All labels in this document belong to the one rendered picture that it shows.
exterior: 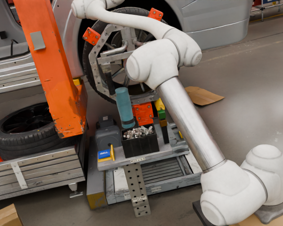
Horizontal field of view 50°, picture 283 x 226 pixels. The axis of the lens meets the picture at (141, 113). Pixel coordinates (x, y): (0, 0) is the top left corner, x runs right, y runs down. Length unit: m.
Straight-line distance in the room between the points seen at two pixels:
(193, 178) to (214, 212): 1.02
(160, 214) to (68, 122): 0.81
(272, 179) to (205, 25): 1.47
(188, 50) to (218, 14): 1.21
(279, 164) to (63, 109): 1.24
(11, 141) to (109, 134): 0.68
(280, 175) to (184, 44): 0.62
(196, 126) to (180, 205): 0.97
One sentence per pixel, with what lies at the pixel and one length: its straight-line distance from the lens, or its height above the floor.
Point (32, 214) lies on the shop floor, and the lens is 2.37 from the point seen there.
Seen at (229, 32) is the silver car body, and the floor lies 0.84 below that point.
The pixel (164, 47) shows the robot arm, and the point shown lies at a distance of 1.22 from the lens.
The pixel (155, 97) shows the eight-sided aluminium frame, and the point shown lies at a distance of 2.06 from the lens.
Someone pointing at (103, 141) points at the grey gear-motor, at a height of 0.35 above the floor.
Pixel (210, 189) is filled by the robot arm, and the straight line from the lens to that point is 1.16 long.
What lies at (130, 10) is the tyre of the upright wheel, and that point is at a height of 1.17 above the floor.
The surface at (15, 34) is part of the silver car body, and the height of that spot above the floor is 0.96.
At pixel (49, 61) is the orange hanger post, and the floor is 1.01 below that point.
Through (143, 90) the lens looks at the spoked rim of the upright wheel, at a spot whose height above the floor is 0.63.
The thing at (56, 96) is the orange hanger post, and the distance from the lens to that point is 1.89.
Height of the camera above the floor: 1.37
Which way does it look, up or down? 24 degrees down
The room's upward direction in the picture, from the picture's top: 11 degrees counter-clockwise
